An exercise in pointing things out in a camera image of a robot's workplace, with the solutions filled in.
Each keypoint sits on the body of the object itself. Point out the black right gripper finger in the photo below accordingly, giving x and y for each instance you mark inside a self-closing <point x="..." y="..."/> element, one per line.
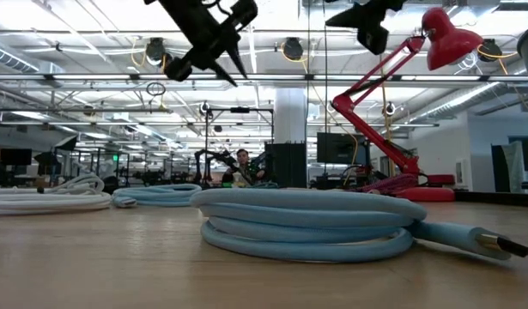
<point x="349" y="17"/>
<point x="374" y="40"/>

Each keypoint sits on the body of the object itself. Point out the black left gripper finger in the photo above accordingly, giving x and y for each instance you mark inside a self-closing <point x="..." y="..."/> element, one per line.
<point x="222" y="74"/>
<point x="240" y="62"/>

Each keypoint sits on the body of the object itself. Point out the black background robot arm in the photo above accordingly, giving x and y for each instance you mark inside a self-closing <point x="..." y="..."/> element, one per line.
<point x="222" y="156"/>

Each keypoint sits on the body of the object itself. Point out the small black ceiling reel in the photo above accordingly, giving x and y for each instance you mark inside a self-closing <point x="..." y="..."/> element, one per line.
<point x="390" y="109"/>
<point x="204" y="108"/>

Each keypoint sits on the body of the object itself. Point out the red desk lamp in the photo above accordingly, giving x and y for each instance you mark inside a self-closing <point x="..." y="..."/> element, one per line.
<point x="448" y="43"/>

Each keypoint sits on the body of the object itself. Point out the white building column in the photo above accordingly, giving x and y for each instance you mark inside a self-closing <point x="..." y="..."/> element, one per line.
<point x="289" y="116"/>

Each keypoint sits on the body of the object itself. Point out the person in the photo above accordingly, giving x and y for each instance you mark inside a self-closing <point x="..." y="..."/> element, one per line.
<point x="243" y="159"/>

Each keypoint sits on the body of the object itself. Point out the black cabinet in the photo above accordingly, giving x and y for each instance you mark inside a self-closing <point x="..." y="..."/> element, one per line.
<point x="285" y="167"/>

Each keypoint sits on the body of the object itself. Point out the black monitor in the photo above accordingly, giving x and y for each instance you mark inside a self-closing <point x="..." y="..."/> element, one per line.
<point x="338" y="148"/>
<point x="15" y="157"/>

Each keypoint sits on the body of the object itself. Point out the black standing panel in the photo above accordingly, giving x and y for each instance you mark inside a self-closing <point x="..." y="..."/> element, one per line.
<point x="499" y="171"/>

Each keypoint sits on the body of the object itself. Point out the black metal stand frame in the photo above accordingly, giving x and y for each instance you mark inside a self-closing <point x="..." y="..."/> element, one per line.
<point x="240" y="110"/>

